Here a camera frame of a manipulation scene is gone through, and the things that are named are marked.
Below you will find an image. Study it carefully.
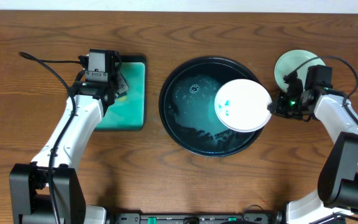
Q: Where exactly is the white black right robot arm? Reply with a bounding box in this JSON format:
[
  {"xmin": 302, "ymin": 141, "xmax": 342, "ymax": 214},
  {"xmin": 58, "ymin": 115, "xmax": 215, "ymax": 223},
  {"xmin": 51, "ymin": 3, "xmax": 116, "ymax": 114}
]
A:
[{"xmin": 268, "ymin": 73, "xmax": 358, "ymax": 223}]

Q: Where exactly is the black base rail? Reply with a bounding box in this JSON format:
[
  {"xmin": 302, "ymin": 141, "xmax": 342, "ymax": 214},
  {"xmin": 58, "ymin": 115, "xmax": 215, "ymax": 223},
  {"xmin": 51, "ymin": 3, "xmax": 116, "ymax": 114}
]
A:
[{"xmin": 106, "ymin": 210, "xmax": 286, "ymax": 224}]

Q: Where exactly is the mint plate top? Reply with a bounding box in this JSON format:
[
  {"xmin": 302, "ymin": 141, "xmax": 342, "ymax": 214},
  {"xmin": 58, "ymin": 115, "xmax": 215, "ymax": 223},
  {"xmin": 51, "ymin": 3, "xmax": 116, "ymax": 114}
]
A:
[{"xmin": 274, "ymin": 50, "xmax": 326, "ymax": 92}]

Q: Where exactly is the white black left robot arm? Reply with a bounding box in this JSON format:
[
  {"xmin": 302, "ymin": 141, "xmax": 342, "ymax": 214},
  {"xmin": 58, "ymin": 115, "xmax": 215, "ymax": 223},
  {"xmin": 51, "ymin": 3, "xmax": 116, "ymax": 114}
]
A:
[{"xmin": 9, "ymin": 70, "xmax": 128, "ymax": 223}]

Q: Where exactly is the green rectangular soap tray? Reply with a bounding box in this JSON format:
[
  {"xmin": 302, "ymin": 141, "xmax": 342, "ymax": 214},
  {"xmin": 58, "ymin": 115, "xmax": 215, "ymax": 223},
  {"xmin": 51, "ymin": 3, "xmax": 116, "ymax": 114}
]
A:
[{"xmin": 96, "ymin": 55, "xmax": 147, "ymax": 131}]

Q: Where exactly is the white plate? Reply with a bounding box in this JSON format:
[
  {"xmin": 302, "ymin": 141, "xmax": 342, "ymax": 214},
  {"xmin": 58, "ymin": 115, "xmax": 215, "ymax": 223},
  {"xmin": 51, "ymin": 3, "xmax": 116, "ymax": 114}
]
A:
[{"xmin": 214, "ymin": 79, "xmax": 272, "ymax": 133}]

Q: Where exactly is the round black tray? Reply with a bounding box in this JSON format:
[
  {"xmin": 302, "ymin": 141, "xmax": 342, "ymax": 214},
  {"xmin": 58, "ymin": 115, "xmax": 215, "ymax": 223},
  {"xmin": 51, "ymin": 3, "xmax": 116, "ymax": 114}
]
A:
[{"xmin": 158, "ymin": 57, "xmax": 261, "ymax": 157}]

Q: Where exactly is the yellow green sponge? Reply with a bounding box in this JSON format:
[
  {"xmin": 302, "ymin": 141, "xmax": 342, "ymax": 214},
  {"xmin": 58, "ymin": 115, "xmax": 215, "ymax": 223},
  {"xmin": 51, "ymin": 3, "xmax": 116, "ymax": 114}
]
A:
[{"xmin": 116, "ymin": 96, "xmax": 127, "ymax": 101}]

